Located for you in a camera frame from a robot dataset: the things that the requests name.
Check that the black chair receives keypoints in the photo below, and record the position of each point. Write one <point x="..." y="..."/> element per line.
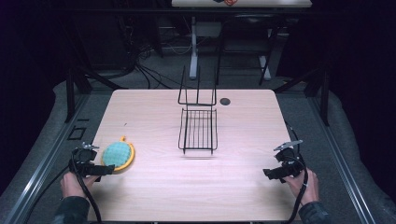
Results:
<point x="249" y="31"/>

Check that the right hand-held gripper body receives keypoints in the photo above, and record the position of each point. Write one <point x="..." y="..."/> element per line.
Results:
<point x="291" y="160"/>

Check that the red orange object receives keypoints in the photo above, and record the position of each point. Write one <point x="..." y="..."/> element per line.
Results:
<point x="231" y="2"/>

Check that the person's left hand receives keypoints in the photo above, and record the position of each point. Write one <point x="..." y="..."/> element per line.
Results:
<point x="71" y="185"/>

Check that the black tape square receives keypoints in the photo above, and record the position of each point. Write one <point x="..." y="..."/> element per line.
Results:
<point x="70" y="133"/>

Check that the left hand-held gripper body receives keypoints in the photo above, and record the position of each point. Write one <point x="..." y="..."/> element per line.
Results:
<point x="83" y="155"/>

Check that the black metal stand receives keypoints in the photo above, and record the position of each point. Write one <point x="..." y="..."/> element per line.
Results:
<point x="70" y="93"/>
<point x="325" y="93"/>

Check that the person's right hand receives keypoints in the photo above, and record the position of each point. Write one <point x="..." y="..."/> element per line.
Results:
<point x="308" y="188"/>

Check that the aluminium frame rail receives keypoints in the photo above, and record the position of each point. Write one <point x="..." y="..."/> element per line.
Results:
<point x="46" y="161"/>
<point x="339" y="161"/>

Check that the round teal yellow pot holder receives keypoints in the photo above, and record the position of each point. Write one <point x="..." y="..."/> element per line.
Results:
<point x="117" y="154"/>

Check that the white background desk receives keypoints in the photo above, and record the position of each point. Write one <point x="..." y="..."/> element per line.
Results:
<point x="249" y="3"/>

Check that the dark round table grommet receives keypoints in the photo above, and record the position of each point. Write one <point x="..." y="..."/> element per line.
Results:
<point x="225" y="101"/>

